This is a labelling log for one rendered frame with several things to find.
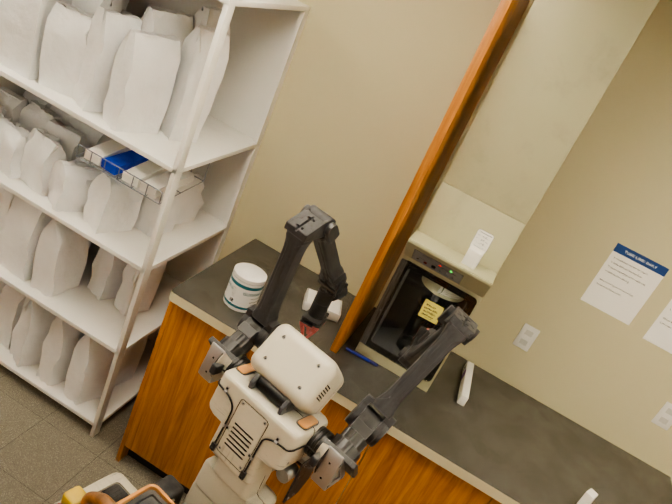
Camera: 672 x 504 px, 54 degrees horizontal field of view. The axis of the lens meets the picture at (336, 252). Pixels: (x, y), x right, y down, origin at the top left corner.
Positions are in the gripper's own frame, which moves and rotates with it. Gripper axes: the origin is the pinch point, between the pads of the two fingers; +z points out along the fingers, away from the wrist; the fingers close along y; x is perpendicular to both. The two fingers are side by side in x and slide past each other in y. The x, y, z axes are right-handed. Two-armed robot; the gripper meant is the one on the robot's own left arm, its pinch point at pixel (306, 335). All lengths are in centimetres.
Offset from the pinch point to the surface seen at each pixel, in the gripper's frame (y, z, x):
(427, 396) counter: 31, 16, -47
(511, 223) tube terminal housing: 33, -59, -42
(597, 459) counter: 55, 16, -118
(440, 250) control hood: 26, -41, -25
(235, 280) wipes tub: 13.8, 4.2, 35.8
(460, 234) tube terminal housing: 33, -47, -29
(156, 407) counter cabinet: 6, 71, 45
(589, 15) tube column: 34, -127, -31
